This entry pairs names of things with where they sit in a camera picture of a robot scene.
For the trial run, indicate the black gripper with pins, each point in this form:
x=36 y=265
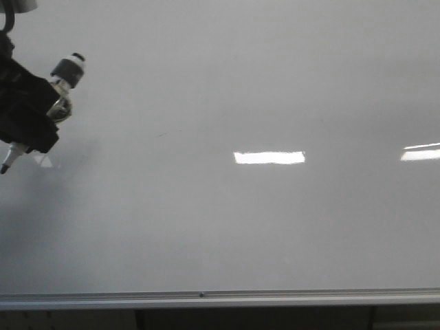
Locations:
x=25 y=102

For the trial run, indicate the whiteboard marker with magnet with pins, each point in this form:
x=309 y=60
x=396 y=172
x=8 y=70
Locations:
x=64 y=77

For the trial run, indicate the white whiteboard with aluminium frame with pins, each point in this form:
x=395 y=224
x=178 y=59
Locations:
x=230 y=154

